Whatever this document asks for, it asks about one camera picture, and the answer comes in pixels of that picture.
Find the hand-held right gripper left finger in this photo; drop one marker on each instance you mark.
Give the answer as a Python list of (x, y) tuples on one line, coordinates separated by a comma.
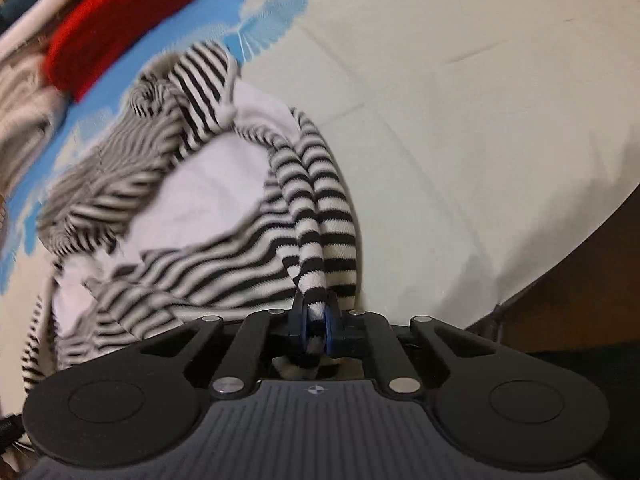
[(300, 321)]

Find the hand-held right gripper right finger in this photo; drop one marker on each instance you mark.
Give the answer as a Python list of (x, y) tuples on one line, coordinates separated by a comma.
[(330, 326)]

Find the striped sweater with white vest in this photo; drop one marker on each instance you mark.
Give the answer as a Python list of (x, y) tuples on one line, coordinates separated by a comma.
[(210, 185)]

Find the blue and cream printed bedsheet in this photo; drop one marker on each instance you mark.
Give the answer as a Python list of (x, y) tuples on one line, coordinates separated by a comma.
[(450, 135)]

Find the cream folded quilt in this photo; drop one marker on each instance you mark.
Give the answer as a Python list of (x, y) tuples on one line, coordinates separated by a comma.
[(25, 105)]

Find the red folded blanket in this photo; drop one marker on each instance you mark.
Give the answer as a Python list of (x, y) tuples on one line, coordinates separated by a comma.
[(115, 20)]

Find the stack of white folded bedding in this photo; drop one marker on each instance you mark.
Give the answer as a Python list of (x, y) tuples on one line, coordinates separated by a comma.
[(30, 30)]

